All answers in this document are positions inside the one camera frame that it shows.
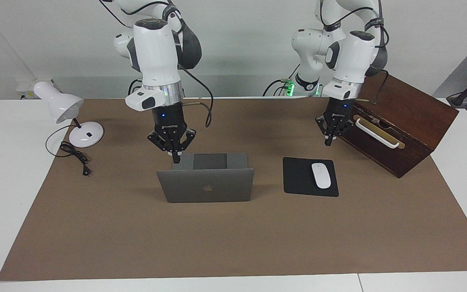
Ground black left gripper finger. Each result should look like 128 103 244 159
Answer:
315 116 331 146
330 118 355 146

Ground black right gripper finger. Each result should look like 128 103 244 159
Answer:
176 130 197 164
148 131 176 163

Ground grey aluminium laptop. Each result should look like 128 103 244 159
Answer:
156 152 255 203

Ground white computer mouse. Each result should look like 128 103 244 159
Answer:
311 163 332 189

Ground black mouse pad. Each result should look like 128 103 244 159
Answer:
283 157 339 198

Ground dark brown wooden box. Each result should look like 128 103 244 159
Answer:
336 71 459 179

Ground brown table mat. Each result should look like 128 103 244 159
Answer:
0 97 467 281

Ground white desk lamp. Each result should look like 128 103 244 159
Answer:
33 81 105 148

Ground white power strip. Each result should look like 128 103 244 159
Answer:
16 79 54 100

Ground white box handle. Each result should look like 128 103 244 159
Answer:
355 118 400 149

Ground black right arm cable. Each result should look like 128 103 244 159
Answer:
98 0 214 129

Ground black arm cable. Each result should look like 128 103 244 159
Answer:
98 0 214 129
319 0 390 106

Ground brass handle plate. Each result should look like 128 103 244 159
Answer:
353 114 406 150

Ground black right base cables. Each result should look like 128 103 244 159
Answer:
127 78 144 99

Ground black base cables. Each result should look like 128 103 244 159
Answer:
127 78 144 99
263 63 300 97

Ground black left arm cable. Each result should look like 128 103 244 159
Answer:
319 0 390 106

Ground black left base cables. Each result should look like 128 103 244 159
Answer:
263 63 300 97

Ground black lamp power cable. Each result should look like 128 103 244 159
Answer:
45 125 91 176

